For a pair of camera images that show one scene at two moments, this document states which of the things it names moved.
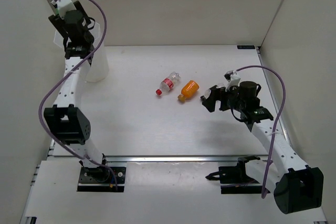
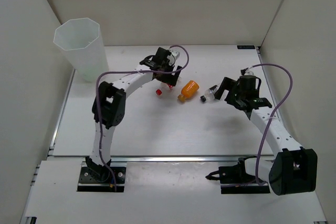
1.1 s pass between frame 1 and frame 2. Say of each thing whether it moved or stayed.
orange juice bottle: stayed
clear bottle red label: stayed
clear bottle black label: stayed
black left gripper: moved
